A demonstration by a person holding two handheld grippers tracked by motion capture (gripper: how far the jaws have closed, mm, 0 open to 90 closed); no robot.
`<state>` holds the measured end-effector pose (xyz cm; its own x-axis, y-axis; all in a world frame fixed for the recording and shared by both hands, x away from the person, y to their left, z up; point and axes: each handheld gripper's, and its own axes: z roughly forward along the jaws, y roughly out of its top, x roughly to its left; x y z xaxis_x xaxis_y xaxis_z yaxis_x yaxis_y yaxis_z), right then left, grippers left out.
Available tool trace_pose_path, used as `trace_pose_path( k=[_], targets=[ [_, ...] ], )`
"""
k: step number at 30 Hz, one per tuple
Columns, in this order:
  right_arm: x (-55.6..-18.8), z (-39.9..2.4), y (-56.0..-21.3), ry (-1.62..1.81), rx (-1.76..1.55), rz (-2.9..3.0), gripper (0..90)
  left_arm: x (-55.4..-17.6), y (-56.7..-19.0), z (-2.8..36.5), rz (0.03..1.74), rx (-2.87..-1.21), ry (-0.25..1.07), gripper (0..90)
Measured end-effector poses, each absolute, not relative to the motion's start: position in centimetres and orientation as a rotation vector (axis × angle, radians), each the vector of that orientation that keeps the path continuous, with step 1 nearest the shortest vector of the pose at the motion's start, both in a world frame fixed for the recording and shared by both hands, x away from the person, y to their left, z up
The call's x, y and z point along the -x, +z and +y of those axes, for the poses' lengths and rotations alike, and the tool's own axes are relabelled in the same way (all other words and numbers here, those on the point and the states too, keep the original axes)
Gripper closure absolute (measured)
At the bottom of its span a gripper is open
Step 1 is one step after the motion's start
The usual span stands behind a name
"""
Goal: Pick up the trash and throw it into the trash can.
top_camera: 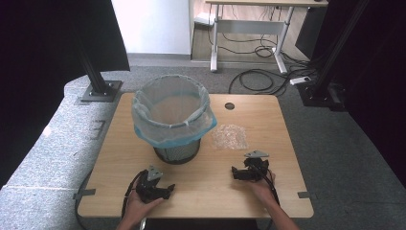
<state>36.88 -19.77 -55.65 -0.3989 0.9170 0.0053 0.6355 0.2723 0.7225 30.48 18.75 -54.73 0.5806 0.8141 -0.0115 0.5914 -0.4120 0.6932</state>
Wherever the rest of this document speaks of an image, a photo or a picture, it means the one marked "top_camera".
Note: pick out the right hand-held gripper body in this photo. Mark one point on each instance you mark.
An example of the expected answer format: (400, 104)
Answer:
(257, 166)

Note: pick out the person's right hand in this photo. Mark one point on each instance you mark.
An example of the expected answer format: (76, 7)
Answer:
(263, 191)

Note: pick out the white box under desk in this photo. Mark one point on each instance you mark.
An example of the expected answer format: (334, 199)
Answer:
(204, 18)

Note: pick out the person's left hand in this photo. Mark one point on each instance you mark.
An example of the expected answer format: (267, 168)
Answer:
(137, 207)

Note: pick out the black metal stand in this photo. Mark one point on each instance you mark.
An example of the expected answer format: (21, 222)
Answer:
(319, 86)
(97, 81)

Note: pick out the white power strip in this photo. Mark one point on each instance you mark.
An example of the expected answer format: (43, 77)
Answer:
(300, 80)

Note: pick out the grey bracket on table edge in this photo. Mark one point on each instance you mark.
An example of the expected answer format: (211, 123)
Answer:
(84, 193)
(307, 195)

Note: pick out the translucent blue bin bag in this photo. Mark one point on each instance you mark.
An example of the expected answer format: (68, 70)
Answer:
(169, 131)

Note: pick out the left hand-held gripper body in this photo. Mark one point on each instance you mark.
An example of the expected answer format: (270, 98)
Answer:
(148, 188)

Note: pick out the black mesh waste bin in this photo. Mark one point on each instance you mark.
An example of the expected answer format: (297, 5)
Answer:
(177, 154)

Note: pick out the crumpled clear plastic wrap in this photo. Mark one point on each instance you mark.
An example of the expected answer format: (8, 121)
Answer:
(230, 136)

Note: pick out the black curtain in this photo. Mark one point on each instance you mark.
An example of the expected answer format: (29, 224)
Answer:
(38, 64)
(376, 80)

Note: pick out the white desk frame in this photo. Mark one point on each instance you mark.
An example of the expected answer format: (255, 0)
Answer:
(252, 26)

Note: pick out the black panel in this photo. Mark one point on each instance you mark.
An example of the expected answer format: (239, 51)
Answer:
(308, 35)

